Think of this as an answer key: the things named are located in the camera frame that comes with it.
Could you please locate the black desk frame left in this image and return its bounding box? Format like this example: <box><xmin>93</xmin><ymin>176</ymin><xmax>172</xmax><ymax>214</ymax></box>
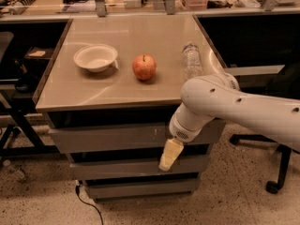
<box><xmin>0</xmin><ymin>31</ymin><xmax>60</xmax><ymax>158</ymax></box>

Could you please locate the grey bottom drawer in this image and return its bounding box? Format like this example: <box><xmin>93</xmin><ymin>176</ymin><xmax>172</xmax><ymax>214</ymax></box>
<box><xmin>84</xmin><ymin>178</ymin><xmax>200</xmax><ymax>200</ymax></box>

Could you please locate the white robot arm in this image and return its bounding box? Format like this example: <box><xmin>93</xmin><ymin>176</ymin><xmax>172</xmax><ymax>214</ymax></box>
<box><xmin>159</xmin><ymin>73</ymin><xmax>300</xmax><ymax>171</ymax></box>

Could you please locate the grey middle drawer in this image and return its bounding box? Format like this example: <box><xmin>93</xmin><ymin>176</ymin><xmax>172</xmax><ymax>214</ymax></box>
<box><xmin>70</xmin><ymin>155</ymin><xmax>209</xmax><ymax>180</ymax></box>

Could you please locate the red apple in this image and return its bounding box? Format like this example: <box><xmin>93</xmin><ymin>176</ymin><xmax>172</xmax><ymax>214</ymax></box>
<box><xmin>132</xmin><ymin>54</ymin><xmax>157</xmax><ymax>81</ymax></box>

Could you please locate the black power cable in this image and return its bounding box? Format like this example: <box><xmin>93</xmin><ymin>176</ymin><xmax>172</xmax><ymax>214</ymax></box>
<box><xmin>74</xmin><ymin>184</ymin><xmax>105</xmax><ymax>225</ymax></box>

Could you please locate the clear plastic water bottle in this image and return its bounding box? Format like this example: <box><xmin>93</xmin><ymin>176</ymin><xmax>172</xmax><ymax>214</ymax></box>
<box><xmin>182</xmin><ymin>42</ymin><xmax>203</xmax><ymax>81</ymax></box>

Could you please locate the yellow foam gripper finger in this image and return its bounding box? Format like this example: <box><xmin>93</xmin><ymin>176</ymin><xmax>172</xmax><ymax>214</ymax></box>
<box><xmin>158</xmin><ymin>139</ymin><xmax>184</xmax><ymax>171</ymax></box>

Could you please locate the white paper bowl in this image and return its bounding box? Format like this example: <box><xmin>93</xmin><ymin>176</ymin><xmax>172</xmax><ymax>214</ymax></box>
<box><xmin>73</xmin><ymin>44</ymin><xmax>118</xmax><ymax>73</ymax></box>

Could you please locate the grey drawer cabinet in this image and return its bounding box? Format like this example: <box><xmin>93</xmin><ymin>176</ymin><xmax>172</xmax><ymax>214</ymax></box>
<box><xmin>37</xmin><ymin>15</ymin><xmax>225</xmax><ymax>188</ymax></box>

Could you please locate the grey top drawer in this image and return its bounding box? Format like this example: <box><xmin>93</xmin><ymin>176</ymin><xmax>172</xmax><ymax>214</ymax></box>
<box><xmin>48</xmin><ymin>118</ymin><xmax>227</xmax><ymax>154</ymax></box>

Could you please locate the grey drawer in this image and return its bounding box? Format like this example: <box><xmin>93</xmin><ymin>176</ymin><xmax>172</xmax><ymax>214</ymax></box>
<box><xmin>84</xmin><ymin>178</ymin><xmax>200</xmax><ymax>200</ymax></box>
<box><xmin>48</xmin><ymin>118</ymin><xmax>227</xmax><ymax>154</ymax></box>
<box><xmin>70</xmin><ymin>155</ymin><xmax>209</xmax><ymax>180</ymax></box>

